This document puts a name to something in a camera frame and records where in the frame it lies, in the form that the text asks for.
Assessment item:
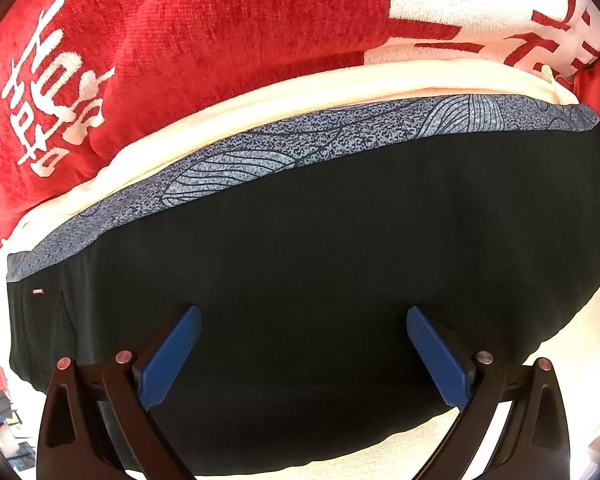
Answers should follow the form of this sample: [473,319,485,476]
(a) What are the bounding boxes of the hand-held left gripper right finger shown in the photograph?
[406,305,571,480]

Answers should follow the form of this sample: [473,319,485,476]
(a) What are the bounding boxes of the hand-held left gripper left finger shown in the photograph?
[36,302,203,480]

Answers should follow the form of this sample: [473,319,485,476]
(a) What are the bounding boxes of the black pants with blue stripe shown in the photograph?
[7,92,600,476]

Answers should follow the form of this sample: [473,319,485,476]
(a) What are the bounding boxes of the cream cloth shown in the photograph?
[0,57,600,480]

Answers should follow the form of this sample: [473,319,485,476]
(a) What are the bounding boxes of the red printed blanket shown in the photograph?
[0,0,600,396]

